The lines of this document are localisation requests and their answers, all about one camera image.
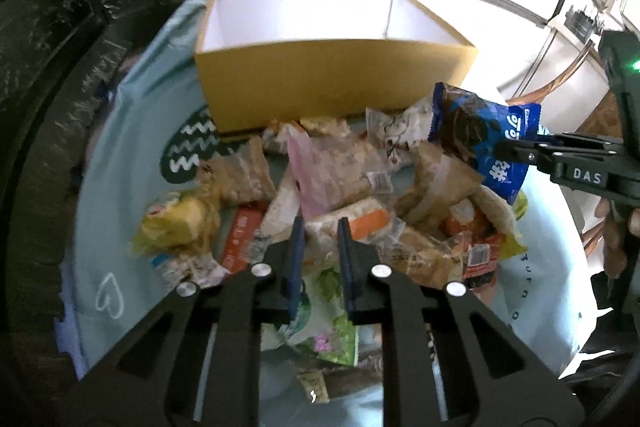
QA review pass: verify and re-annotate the blue cookie snack packet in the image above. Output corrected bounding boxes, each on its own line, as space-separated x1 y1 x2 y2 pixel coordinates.
428 82 541 204

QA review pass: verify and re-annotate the yellow green noodle packet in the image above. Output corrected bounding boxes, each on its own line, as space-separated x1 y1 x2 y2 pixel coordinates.
470 185 527 261

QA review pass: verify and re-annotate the red chip packet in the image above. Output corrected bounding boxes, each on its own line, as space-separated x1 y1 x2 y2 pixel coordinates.
438 198 506 291

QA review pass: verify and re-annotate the kraft nut snack bag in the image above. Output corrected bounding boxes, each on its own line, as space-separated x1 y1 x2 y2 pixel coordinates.
394 142 484 233

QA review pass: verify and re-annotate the small marshmallow candy packet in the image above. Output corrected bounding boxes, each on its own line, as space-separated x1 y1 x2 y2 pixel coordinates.
151 253 230 291

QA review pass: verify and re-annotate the white cartoon snack packet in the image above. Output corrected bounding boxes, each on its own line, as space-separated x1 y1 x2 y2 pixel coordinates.
366 98 433 171

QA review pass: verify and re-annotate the orange label bread packet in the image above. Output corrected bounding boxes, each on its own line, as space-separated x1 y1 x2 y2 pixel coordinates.
304 197 470 289

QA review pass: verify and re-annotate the yellow cake snack packet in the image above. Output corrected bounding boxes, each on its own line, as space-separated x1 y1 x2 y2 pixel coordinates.
131 187 221 256

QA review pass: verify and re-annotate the red snack bar packet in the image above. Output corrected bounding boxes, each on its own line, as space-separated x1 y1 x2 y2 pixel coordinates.
220 202 268 275

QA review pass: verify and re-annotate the green floral snack packet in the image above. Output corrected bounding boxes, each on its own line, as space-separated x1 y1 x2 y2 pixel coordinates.
260 267 358 367

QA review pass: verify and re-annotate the pink snack bag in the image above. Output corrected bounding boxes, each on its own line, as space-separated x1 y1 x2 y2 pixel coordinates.
288 133 394 220

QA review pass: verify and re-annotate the brown peanut snack bag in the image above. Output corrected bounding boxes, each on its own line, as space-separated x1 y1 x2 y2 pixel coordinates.
196 136 277 206

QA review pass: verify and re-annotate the light blue printed cloth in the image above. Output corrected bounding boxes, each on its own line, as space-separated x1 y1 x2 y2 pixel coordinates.
54 0 594 427

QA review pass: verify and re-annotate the yellow cardboard box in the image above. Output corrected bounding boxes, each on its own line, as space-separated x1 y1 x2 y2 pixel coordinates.
194 0 477 140

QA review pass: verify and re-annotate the dark carved wooden furniture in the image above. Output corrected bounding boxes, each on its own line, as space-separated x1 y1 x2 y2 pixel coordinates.
1 0 177 426

